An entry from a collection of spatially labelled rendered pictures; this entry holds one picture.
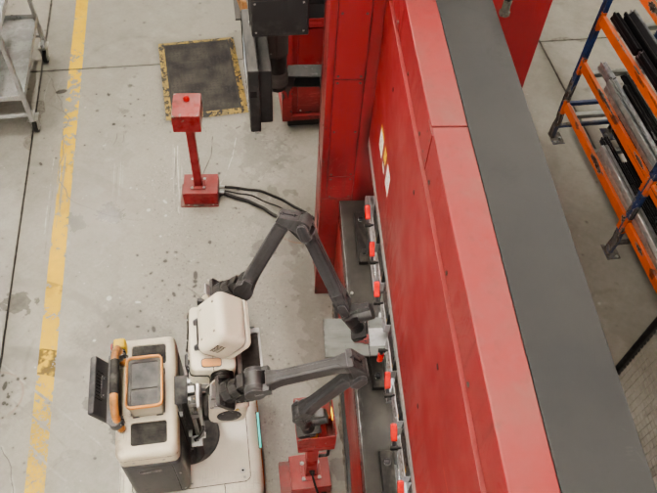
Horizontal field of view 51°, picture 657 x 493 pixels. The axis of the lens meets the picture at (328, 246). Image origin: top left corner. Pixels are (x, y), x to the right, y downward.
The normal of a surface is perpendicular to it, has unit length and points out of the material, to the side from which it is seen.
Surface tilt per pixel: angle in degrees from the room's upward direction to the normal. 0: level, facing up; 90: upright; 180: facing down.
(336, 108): 90
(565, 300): 0
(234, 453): 0
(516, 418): 0
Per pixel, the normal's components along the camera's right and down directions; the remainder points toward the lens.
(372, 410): 0.04, -0.59
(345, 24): 0.06, 0.80
